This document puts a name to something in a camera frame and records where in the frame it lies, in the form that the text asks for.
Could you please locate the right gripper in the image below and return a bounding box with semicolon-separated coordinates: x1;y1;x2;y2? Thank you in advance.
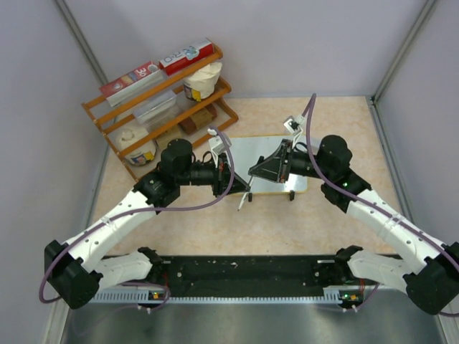
249;140;332;184

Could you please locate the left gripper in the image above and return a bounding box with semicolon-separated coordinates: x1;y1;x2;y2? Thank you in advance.
176;153;250;198

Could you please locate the white whiteboard yellow frame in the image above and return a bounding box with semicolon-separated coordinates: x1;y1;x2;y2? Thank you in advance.
230;135;308;195

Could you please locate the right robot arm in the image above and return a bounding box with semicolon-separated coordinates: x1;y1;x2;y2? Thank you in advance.
248;135;458;315

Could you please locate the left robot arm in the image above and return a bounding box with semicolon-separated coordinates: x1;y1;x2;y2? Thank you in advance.
39;134;249;310

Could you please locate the brown sponge block right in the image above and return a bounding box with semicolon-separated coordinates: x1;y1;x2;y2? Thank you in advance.
179;105;217;135

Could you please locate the tan sponge block left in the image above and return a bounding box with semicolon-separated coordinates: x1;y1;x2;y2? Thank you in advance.
155;125;183;150

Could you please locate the orange wooden shelf rack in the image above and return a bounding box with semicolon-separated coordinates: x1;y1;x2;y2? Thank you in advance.
82;45;239;181

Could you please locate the white bag lower container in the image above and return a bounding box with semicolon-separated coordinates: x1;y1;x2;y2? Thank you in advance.
113;125;158;168

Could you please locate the white bag container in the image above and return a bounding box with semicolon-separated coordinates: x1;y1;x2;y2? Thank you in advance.
183;62;222;102
113;125;158;168

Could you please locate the white bag upper container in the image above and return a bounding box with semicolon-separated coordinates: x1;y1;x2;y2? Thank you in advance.
183;62;222;102

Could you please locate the clear plastic box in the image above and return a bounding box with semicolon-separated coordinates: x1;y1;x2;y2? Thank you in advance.
133;90;181;127

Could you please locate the red white long box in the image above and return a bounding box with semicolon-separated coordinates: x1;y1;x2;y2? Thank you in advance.
158;38;214;76

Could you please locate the red foil wrap box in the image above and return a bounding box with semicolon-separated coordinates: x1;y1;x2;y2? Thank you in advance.
99;61;164;107

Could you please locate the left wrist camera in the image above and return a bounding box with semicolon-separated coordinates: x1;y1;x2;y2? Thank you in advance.
207;128;232;166

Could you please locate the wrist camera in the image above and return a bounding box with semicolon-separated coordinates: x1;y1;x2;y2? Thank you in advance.
207;128;232;166
283;115;306;147

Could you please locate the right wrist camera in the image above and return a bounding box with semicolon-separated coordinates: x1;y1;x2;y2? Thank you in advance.
283;115;306;147

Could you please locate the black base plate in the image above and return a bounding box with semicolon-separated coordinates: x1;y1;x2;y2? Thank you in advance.
133;255;361;297

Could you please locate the grey slotted cable duct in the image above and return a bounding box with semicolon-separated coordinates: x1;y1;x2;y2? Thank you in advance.
72;285;363;305

